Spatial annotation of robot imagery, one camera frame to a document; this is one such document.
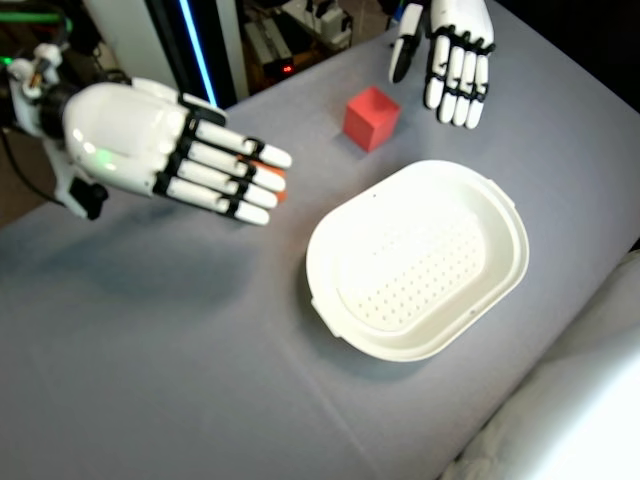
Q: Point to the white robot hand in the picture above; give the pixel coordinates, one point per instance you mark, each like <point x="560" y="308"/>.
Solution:
<point x="462" y="20"/>
<point x="125" y="130"/>

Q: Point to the white column with blue light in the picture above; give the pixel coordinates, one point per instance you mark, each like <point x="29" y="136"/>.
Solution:
<point x="200" y="40"/>

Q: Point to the white equipment box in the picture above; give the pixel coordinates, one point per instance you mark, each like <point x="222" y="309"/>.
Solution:
<point x="330" y="20"/>

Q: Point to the red cube block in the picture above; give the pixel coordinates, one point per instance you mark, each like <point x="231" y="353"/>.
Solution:
<point x="372" y="117"/>

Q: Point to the black device with red display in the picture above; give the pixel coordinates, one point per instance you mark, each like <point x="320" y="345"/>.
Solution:
<point x="280" y="67"/>

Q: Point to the orange block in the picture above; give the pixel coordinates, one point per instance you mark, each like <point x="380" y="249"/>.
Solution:
<point x="281" y="198"/>

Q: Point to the grey table cloth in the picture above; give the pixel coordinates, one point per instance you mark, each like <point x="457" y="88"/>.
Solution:
<point x="150" y="350"/>

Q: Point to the white outer basin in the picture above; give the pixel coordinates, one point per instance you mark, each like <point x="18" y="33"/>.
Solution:
<point x="520" y="250"/>

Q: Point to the white perforated strainer basket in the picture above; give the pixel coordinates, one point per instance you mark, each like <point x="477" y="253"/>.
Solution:
<point x="410" y="260"/>

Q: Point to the white cloth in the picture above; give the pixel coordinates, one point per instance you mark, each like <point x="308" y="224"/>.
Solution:
<point x="575" y="400"/>

